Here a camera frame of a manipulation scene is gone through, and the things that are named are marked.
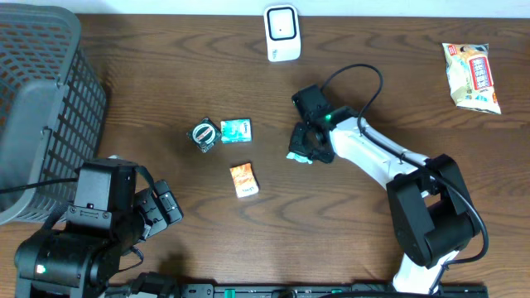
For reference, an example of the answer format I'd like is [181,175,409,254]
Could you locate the teal white snack packet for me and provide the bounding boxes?
[287,151,313,164]

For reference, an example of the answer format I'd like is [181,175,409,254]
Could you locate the orange snack packet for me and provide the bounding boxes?
[230,163,259,199]

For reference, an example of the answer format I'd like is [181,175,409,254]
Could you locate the white yellow chip bag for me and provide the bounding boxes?
[442,43,501,114]

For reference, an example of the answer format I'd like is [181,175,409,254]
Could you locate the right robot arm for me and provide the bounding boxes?
[289,84,480,294]

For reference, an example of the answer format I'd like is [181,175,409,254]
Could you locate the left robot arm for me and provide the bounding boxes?
[14,158,183,297]

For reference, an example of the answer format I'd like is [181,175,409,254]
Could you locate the white barcode scanner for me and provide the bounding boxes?
[263,4,301,62]

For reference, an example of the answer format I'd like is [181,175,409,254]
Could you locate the dark grey plastic basket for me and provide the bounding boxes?
[1,3,108,224]

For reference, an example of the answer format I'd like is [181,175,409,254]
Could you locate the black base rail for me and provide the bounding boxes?
[103,283,489,298]

